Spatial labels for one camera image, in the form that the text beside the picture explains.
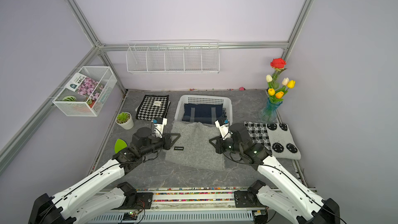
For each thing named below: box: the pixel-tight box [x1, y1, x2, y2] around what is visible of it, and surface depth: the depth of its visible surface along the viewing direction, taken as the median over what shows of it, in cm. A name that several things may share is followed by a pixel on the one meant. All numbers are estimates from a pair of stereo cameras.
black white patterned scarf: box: [244, 121, 302, 160], surface depth 93 cm
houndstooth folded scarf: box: [135, 94, 170, 121], surface depth 107 cm
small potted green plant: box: [115, 111, 135, 130], surface depth 96 cm
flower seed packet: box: [64, 72, 105, 102], surface depth 75 cm
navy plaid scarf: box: [182, 103, 224, 125], surface depth 106 cm
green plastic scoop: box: [114, 138, 128, 154], surface depth 94 cm
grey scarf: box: [165, 120, 225, 172], surface depth 75 cm
